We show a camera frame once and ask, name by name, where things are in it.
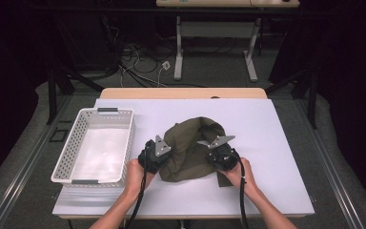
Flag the tangle of floor cables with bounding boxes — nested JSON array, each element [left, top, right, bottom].
[[118, 44, 204, 89]]

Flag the olive green shorts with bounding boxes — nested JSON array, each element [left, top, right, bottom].
[[158, 116, 236, 189]]

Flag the desk with white legs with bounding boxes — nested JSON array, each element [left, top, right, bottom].
[[155, 0, 300, 83]]

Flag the aluminium floor rail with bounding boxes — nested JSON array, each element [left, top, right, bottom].
[[0, 94, 74, 229], [296, 98, 365, 229]]

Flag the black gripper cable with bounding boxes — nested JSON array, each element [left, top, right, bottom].
[[232, 147, 252, 229], [125, 141, 151, 229]]

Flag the person's left hand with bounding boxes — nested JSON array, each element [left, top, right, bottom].
[[124, 157, 156, 196]]

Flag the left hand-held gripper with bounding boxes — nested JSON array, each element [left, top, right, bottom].
[[137, 135, 173, 176]]

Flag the black crossbar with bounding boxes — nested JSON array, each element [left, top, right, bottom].
[[28, 7, 337, 15]]

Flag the black metal stand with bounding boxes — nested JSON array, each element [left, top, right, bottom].
[[46, 61, 106, 126], [265, 68, 318, 130]]

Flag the white board sheet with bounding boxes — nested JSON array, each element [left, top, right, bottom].
[[51, 97, 315, 218]]

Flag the black curtain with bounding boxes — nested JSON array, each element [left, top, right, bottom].
[[0, 0, 51, 192], [317, 0, 366, 211]]

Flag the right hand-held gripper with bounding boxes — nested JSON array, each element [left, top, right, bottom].
[[197, 135, 240, 172]]

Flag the white perforated plastic basket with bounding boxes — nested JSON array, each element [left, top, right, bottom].
[[51, 107, 136, 189]]

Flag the black hanging cable bundle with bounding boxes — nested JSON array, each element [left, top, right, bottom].
[[100, 15, 122, 74]]

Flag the person's right hand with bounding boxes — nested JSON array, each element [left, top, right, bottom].
[[218, 157, 258, 197]]

